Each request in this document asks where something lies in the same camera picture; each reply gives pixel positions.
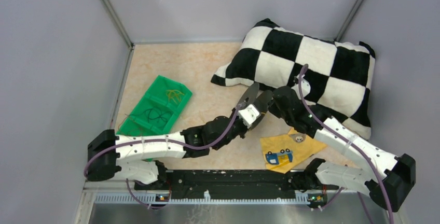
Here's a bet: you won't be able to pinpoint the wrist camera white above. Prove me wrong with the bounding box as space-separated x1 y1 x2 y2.
238 104 261 129
291 79 311 100

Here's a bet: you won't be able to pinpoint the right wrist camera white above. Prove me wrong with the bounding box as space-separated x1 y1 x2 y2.
291 79 311 100

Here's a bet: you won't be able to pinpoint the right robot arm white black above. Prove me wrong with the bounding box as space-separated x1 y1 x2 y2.
269 86 416 213

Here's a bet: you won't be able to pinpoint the white slotted cable duct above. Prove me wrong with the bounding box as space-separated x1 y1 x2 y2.
94 191 310 205

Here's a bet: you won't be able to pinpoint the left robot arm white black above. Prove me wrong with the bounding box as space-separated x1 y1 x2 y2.
84 106 265 189

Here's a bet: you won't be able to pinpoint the black white checkered pillow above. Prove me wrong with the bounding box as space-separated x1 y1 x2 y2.
211 18 376 139

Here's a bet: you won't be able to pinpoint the yellow cloth with car print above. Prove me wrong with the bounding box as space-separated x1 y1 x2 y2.
260 128 327 174

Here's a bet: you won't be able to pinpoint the yellow wires in tray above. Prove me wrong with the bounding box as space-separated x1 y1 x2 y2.
166 89 186 105

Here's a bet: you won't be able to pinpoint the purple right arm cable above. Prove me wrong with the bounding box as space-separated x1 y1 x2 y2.
297 63 394 224

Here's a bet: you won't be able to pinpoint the dark wires in tray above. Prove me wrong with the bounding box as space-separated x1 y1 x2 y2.
142 107 173 125

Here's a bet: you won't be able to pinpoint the green compartment tray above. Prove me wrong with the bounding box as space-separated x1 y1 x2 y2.
116 75 193 136

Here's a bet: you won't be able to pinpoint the brown wires in tray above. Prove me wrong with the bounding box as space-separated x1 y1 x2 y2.
118 112 138 135

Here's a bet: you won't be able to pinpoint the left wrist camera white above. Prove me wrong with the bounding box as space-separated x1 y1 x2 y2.
238 104 261 129

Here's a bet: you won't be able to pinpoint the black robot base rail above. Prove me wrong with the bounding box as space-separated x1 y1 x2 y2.
134 170 338 200

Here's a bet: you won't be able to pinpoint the black cable spool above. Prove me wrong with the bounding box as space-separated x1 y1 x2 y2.
238 82 273 115

